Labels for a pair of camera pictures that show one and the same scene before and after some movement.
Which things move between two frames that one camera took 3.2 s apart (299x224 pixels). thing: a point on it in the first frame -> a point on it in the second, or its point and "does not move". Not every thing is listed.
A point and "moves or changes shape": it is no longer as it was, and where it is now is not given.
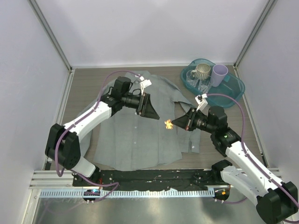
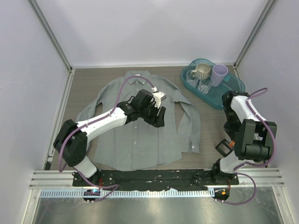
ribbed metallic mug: (202, 71) does not move
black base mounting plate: (167, 179) does not move
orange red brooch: (168, 125) moves or changes shape
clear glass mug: (191, 81) does not move
